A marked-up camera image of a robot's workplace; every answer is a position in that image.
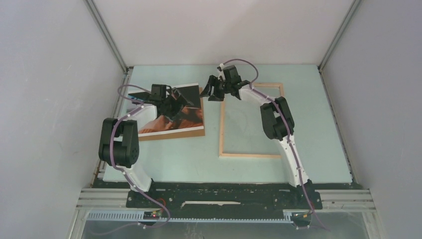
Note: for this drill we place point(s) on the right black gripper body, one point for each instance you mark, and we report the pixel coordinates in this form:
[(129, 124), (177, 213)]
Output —
[(227, 84)]

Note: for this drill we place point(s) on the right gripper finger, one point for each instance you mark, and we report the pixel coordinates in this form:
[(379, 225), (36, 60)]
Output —
[(210, 85), (216, 93)]

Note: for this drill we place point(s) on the brown backing board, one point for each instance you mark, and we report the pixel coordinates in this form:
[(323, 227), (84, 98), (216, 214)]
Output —
[(178, 135)]

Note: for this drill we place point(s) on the printed photo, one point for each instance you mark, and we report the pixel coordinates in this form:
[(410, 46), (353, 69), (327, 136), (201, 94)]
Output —
[(184, 122)]

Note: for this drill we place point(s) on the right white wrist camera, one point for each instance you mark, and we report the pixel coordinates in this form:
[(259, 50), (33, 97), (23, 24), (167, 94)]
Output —
[(221, 75)]

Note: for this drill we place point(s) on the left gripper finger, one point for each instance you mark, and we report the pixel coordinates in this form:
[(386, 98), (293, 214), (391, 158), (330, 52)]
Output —
[(139, 96), (184, 96)]

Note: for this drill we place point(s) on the aluminium rail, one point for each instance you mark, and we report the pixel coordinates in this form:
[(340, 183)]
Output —
[(332, 200)]

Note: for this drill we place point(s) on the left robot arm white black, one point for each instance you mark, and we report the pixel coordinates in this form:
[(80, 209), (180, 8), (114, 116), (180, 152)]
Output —
[(119, 143)]

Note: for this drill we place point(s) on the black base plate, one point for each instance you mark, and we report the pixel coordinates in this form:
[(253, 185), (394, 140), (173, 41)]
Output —
[(226, 201)]

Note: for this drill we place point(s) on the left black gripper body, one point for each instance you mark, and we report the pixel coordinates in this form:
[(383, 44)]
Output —
[(171, 107)]

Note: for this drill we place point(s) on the wooden picture frame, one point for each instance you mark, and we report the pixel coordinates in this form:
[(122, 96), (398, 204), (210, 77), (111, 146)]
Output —
[(221, 152)]

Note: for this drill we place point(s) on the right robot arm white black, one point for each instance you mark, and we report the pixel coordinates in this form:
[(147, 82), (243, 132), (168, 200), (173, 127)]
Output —
[(277, 121)]

